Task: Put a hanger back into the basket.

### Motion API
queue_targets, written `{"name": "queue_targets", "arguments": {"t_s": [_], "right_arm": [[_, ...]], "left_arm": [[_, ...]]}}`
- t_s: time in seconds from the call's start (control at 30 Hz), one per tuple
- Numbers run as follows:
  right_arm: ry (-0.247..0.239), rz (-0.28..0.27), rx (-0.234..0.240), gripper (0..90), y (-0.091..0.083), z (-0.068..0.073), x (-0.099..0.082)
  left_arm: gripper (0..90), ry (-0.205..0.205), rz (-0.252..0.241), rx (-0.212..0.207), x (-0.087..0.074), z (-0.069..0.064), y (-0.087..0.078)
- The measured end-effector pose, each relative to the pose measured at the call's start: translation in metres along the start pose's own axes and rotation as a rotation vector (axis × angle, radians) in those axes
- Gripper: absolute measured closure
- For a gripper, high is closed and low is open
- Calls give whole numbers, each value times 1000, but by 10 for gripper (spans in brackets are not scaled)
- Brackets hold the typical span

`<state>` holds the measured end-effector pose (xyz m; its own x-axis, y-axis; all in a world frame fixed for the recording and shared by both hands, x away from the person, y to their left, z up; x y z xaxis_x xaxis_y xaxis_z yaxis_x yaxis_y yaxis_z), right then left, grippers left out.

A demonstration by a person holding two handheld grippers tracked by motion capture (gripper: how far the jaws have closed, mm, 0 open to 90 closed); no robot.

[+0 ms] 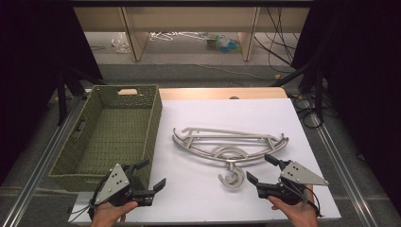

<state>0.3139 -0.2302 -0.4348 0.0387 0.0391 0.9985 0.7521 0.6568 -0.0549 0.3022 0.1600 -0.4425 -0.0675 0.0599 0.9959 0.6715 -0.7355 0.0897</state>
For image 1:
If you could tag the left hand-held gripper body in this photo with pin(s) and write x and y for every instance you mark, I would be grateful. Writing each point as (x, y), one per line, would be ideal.
(115, 186)

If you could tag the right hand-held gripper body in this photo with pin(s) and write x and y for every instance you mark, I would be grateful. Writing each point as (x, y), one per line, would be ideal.
(299, 176)

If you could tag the green woven basket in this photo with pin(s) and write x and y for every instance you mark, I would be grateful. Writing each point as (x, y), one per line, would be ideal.
(116, 132)

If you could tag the grey plastic clothes hanger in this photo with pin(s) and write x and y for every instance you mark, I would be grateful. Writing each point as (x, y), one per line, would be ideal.
(220, 130)
(227, 139)

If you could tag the person's left hand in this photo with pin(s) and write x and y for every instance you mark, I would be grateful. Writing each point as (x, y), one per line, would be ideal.
(108, 216)

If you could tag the person's right hand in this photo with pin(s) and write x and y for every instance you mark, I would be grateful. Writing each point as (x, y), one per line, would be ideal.
(298, 214)

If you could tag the black metal stand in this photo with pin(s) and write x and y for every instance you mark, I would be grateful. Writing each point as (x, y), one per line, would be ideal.
(62, 97)
(319, 94)

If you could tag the black curtain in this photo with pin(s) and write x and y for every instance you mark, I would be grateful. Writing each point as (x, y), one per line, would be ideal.
(28, 78)
(365, 78)

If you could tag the clear plastic bag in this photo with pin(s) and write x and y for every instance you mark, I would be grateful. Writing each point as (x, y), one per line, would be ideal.
(121, 42)

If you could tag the colourful plastic clutter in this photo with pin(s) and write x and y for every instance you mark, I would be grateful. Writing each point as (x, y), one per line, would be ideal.
(225, 44)

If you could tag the white hangers on floor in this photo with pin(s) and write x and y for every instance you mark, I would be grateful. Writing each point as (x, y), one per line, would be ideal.
(160, 36)

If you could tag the beige desk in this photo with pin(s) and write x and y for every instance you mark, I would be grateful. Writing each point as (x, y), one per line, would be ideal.
(189, 19)

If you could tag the aluminium rail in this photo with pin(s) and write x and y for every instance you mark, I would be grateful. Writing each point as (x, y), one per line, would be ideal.
(41, 167)
(340, 164)

